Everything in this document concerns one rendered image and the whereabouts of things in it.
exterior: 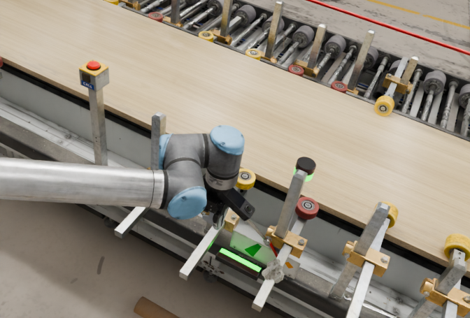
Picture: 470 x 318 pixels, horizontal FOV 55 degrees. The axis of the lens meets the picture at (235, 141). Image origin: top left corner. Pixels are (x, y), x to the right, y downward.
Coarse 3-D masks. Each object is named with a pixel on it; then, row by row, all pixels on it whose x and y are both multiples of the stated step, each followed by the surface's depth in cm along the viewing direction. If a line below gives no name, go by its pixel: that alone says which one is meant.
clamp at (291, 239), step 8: (272, 232) 154; (288, 232) 154; (272, 240) 154; (280, 240) 152; (288, 240) 152; (296, 240) 152; (304, 240) 152; (280, 248) 154; (296, 248) 150; (296, 256) 153
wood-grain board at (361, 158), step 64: (0, 0) 238; (64, 0) 248; (64, 64) 203; (128, 64) 210; (192, 64) 218; (256, 64) 226; (192, 128) 183; (256, 128) 189; (320, 128) 195; (384, 128) 201; (320, 192) 166; (384, 192) 171; (448, 192) 176
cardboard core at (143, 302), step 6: (138, 300) 212; (144, 300) 213; (138, 306) 211; (144, 306) 211; (150, 306) 211; (156, 306) 212; (138, 312) 211; (144, 312) 210; (150, 312) 209; (156, 312) 209; (162, 312) 209; (168, 312) 210
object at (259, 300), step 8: (296, 224) 158; (304, 224) 162; (296, 232) 156; (288, 248) 150; (280, 256) 148; (264, 280) 140; (272, 280) 141; (264, 288) 138; (256, 296) 136; (264, 296) 136; (256, 304) 134
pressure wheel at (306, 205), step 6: (300, 198) 161; (306, 198) 162; (312, 198) 162; (300, 204) 159; (306, 204) 159; (312, 204) 161; (300, 210) 158; (306, 210) 158; (312, 210) 158; (300, 216) 159; (306, 216) 158; (312, 216) 158
